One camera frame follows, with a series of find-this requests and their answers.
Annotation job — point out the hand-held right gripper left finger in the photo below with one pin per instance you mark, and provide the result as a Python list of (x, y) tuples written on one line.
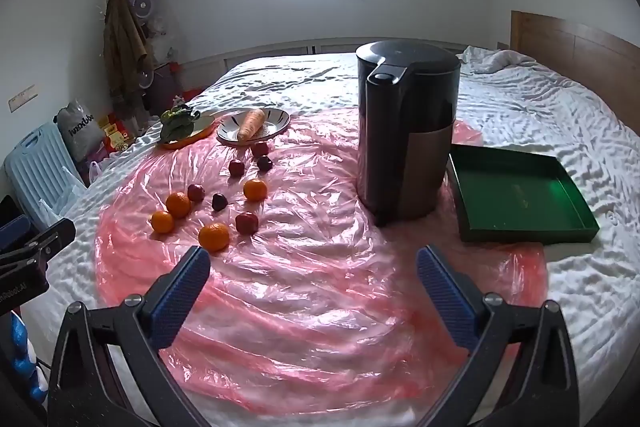
[(180, 297)]

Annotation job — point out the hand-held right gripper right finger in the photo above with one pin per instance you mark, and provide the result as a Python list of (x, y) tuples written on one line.
[(450, 302)]

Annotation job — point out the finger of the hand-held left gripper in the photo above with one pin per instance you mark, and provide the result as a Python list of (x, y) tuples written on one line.
[(50, 237), (14, 229)]

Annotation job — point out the orange mandarin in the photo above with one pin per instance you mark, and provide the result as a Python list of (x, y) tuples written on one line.
[(214, 236), (255, 190), (162, 222), (178, 204)]

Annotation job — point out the red plum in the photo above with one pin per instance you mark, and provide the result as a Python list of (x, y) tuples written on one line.
[(196, 192), (247, 222), (259, 149)]

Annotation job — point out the dark purple plum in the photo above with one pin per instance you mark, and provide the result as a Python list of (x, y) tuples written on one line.
[(264, 163), (219, 201)]

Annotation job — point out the green tray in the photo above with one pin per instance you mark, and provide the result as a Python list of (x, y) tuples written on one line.
[(515, 197)]

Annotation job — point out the red apple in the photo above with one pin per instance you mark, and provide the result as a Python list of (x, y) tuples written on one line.
[(236, 167)]

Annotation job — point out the blue and white object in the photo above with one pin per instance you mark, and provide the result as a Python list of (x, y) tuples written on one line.
[(22, 364)]

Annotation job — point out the white plastic bag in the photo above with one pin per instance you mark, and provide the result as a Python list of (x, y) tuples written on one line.
[(100, 171)]

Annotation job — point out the grey printed bag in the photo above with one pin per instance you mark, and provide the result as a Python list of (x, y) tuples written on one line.
[(80, 129)]

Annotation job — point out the red and yellow boxes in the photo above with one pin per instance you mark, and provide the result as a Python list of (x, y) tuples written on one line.
[(117, 134)]

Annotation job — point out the pink plastic sheet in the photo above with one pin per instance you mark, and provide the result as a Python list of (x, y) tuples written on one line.
[(310, 282)]

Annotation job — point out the orange oval plate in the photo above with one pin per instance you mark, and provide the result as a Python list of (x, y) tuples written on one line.
[(202, 127)]

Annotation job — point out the green leafy vegetable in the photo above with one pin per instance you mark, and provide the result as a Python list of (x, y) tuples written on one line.
[(177, 119)]

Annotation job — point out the black and copper kettle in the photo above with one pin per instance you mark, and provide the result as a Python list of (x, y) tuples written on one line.
[(400, 132)]

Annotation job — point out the dark purple cabinet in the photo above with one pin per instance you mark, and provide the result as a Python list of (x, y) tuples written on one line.
[(162, 89)]

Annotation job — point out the carrot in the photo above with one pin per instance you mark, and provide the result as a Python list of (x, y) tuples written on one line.
[(250, 124)]

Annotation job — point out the white black striped plate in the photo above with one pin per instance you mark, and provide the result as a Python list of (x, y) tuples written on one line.
[(275, 122)]

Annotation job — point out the brown hanging coat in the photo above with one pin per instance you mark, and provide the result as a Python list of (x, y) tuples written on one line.
[(122, 42)]

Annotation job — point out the crumpled white cloth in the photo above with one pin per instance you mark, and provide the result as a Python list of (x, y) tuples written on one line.
[(495, 59)]

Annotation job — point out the white round fan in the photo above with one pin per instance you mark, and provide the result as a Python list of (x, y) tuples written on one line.
[(141, 2)]

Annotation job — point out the wooden headboard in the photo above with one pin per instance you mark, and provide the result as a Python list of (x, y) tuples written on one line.
[(575, 42)]

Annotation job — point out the wall socket strip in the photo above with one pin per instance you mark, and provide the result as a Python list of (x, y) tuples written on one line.
[(23, 98)]

